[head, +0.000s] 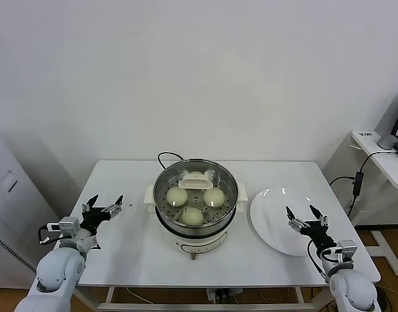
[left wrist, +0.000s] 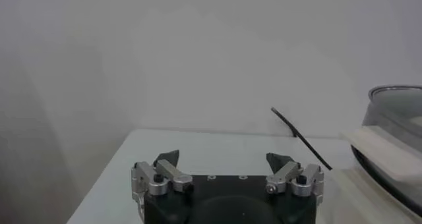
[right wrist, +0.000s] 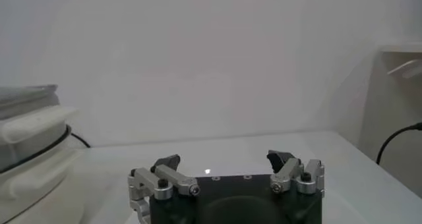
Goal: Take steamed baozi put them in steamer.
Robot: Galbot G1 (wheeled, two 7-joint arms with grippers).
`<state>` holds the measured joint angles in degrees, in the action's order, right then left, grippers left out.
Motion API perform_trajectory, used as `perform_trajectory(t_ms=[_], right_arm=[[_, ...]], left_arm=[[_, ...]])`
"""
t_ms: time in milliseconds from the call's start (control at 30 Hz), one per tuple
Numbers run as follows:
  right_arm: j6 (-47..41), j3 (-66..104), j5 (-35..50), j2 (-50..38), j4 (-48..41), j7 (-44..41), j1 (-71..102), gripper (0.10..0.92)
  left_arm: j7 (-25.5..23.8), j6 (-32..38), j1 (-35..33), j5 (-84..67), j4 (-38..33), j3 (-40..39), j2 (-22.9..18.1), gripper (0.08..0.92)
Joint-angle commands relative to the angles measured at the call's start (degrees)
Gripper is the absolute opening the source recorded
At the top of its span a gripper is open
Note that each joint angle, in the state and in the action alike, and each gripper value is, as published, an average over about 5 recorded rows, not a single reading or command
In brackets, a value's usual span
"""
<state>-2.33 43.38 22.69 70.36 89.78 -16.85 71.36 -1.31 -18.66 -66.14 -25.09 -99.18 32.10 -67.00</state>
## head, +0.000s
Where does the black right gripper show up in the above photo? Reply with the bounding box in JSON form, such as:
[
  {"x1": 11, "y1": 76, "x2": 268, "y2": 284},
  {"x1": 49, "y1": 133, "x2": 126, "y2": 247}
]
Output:
[{"x1": 285, "y1": 204, "x2": 338, "y2": 250}]

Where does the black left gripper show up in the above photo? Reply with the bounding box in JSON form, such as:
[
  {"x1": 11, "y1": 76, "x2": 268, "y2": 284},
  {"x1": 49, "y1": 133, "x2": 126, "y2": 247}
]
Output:
[{"x1": 80, "y1": 194, "x2": 125, "y2": 233}]

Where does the glass lid with cream handle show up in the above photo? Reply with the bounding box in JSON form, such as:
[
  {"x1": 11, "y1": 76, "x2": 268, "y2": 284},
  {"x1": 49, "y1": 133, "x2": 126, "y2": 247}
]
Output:
[{"x1": 152, "y1": 158, "x2": 240, "y2": 228}]

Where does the stainless steel steamer basket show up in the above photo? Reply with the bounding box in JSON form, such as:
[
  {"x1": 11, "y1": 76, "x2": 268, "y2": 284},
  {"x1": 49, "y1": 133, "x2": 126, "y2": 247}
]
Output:
[{"x1": 152, "y1": 158, "x2": 240, "y2": 232}]

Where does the white round plate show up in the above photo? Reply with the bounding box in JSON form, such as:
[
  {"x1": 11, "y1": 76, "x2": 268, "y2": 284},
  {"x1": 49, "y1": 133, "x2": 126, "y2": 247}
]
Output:
[{"x1": 249, "y1": 186, "x2": 330, "y2": 257}]

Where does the grey usb hub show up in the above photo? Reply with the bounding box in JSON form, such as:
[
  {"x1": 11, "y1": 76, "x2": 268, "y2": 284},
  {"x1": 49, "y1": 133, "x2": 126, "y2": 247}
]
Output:
[{"x1": 353, "y1": 171, "x2": 364, "y2": 196}]

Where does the white tall cabinet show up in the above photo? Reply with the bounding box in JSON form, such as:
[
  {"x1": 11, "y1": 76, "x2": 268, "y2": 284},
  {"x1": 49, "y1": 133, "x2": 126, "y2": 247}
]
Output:
[{"x1": 0, "y1": 126, "x2": 65, "y2": 289}]

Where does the white side desk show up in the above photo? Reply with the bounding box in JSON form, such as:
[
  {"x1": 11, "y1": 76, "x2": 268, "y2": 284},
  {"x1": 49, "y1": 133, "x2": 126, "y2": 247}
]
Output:
[{"x1": 349, "y1": 129, "x2": 398, "y2": 277}]

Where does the cream electric cooker base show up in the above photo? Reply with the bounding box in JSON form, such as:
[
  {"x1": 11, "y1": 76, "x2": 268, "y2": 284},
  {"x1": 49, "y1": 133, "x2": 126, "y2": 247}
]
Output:
[{"x1": 143, "y1": 183, "x2": 248, "y2": 261}]

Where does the white power strip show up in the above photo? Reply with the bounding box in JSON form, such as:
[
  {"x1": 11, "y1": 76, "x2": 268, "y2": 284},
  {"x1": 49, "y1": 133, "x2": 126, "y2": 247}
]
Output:
[{"x1": 206, "y1": 287, "x2": 243, "y2": 302}]

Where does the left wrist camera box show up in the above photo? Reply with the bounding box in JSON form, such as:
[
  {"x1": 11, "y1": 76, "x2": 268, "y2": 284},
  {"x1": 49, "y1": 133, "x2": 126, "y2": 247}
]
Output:
[{"x1": 46, "y1": 216, "x2": 80, "y2": 235}]

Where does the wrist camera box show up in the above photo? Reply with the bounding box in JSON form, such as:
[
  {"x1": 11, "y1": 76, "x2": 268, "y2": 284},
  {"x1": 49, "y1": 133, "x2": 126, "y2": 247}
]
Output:
[
  {"x1": 336, "y1": 239, "x2": 358, "y2": 263},
  {"x1": 46, "y1": 216, "x2": 80, "y2": 235}
]

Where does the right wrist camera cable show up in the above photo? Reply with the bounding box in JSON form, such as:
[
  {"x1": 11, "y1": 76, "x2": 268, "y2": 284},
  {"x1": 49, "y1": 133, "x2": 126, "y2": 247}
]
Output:
[{"x1": 306, "y1": 242, "x2": 331, "y2": 282}]

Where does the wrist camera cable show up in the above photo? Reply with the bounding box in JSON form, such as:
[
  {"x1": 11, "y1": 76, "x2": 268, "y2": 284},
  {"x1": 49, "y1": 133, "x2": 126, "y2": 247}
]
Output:
[
  {"x1": 38, "y1": 224, "x2": 62, "y2": 245},
  {"x1": 306, "y1": 242, "x2": 331, "y2": 282}
]

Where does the thin black cable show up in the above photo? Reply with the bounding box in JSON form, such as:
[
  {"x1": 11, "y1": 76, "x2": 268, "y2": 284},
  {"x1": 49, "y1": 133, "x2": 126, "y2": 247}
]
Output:
[
  {"x1": 329, "y1": 175, "x2": 355, "y2": 188},
  {"x1": 359, "y1": 151, "x2": 398, "y2": 173},
  {"x1": 346, "y1": 194, "x2": 358, "y2": 217}
]

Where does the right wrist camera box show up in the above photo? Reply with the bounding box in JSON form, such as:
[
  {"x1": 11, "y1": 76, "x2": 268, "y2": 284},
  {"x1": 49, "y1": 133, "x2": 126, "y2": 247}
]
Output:
[{"x1": 336, "y1": 239, "x2": 358, "y2": 263}]

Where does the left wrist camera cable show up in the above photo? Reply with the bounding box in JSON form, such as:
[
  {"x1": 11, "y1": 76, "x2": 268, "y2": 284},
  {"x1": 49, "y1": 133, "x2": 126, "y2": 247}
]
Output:
[{"x1": 38, "y1": 224, "x2": 62, "y2": 245}]

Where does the black cooker power cable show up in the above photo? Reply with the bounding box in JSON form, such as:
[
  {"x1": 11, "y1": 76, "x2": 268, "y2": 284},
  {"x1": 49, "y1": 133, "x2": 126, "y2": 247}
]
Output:
[{"x1": 157, "y1": 151, "x2": 186, "y2": 172}]

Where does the thin white cable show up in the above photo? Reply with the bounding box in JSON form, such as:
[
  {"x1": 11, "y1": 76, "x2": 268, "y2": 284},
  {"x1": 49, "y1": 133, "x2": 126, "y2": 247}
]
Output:
[{"x1": 126, "y1": 287, "x2": 154, "y2": 305}]

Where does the black coiled floor cable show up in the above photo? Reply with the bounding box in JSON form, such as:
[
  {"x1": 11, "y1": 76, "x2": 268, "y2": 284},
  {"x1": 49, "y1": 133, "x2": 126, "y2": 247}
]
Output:
[{"x1": 375, "y1": 285, "x2": 393, "y2": 312}]

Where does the white table frame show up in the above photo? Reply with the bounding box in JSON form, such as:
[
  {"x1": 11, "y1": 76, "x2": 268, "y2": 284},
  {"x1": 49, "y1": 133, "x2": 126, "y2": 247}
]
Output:
[{"x1": 60, "y1": 285, "x2": 373, "y2": 312}]

